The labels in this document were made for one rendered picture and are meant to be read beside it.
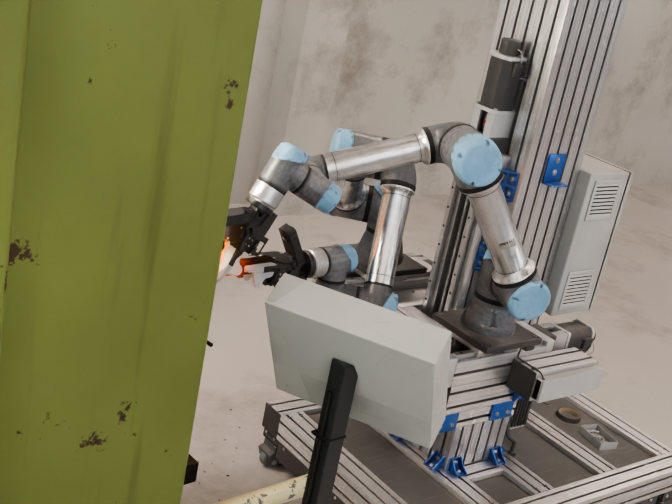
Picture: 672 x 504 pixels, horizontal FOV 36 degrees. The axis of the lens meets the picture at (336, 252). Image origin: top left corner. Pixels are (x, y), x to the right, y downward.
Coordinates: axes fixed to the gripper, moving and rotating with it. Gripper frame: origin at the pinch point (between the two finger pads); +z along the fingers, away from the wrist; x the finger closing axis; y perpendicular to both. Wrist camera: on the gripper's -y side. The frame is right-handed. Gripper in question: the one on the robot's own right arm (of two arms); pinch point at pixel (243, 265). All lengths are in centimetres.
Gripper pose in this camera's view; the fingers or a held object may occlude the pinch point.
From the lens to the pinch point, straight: 246.9
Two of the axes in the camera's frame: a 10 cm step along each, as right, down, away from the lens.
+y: -1.9, 9.2, 3.5
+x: -6.4, -3.9, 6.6
